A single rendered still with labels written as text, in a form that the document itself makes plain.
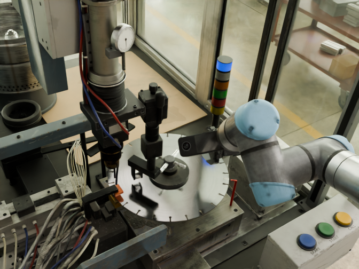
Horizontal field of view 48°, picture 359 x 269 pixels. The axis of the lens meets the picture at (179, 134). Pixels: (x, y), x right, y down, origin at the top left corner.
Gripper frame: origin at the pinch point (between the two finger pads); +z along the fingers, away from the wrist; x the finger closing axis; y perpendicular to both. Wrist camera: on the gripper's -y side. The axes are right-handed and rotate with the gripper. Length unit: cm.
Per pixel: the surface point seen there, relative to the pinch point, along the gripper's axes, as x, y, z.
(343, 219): -24.3, 34.2, -1.5
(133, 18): 80, 3, 83
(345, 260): -54, 88, 92
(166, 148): 4.3, -6.2, 14.0
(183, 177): -5.4, -4.9, 5.2
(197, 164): -2.3, 0.7, 9.1
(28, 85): 38, -45, 42
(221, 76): 21.9, 12.8, 7.7
